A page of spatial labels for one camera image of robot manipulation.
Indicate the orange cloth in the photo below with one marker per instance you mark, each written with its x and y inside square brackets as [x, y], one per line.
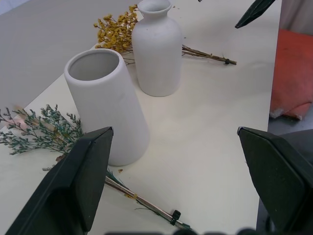
[293, 73]

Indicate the white bottle-shaped vase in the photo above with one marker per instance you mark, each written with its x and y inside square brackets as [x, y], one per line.
[156, 61]

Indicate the green dried flower bunch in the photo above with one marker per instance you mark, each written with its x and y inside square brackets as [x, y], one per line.
[52, 127]

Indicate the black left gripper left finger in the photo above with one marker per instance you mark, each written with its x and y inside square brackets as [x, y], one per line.
[68, 186]

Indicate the white conical wide-mouth vase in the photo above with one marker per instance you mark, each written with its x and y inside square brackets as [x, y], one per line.
[110, 105]

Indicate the yellow dried flower bunch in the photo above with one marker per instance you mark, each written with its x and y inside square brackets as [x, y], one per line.
[115, 31]

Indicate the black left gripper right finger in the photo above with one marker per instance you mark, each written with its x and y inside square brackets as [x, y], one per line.
[278, 176]

